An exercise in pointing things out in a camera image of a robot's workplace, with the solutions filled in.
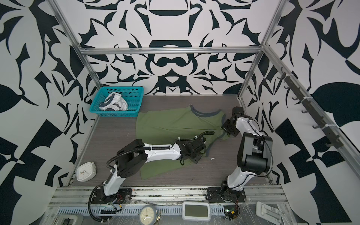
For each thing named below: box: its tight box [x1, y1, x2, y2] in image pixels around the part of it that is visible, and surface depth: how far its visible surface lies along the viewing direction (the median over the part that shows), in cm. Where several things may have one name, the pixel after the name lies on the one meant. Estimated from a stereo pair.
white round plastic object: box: [75, 161, 97, 182], surface depth 81 cm
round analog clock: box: [138, 205, 157, 225], surface depth 67 cm
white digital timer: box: [181, 200, 211, 222], surface depth 69 cm
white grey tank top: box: [99, 91, 129, 112], surface depth 101 cm
